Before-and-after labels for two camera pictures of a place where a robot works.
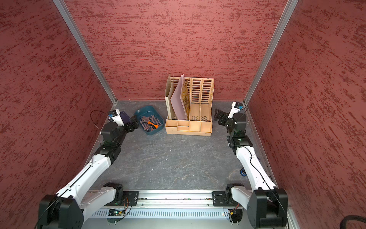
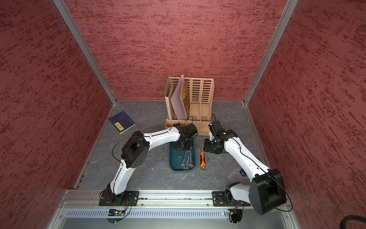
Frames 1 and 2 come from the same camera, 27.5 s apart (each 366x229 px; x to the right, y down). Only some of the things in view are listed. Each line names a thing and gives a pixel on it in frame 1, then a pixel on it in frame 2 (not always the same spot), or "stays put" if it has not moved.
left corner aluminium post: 64,10 stays put
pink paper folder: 178,100 stays put
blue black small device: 242,172 stays put
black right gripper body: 224,120 -> 212,146
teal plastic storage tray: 149,119 -> 177,157
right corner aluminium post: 289,9 stays put
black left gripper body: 128,128 -> 184,145
